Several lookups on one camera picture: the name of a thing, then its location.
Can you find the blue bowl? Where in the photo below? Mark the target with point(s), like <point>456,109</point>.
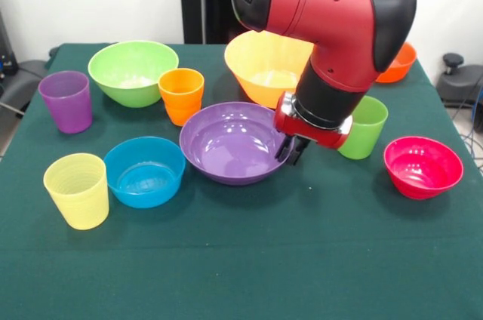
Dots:
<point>143,180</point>

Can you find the pink bowl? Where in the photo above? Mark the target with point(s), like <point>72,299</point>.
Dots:
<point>422,173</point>

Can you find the green bowl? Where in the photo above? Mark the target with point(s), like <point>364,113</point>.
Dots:
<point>128,71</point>

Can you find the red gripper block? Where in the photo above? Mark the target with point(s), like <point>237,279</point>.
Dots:
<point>313,133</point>

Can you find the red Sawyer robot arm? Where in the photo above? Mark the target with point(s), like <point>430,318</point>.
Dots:
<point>332,14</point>

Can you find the purple cup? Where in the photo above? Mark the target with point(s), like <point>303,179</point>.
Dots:
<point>69,108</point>

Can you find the black electronic device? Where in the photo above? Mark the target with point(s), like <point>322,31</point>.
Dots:
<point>5,52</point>

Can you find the dark grey stand base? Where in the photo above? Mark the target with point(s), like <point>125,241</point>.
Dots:
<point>22,82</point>
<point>460,86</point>

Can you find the red-orange bowl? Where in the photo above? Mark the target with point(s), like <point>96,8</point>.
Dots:
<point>400,67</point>

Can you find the yellow cup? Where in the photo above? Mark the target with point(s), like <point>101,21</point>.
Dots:
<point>77,199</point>

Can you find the dark green tablecloth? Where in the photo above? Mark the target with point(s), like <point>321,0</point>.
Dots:
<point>241,278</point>

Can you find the green cup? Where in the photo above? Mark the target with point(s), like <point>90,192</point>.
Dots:
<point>366,135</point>

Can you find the large yellow-orange bowl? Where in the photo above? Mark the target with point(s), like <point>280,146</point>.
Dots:
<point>264,74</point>

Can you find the orange cup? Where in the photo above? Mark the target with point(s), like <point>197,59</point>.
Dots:
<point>181,101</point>

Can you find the purple bowl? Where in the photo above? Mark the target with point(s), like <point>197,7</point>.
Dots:
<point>230,146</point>

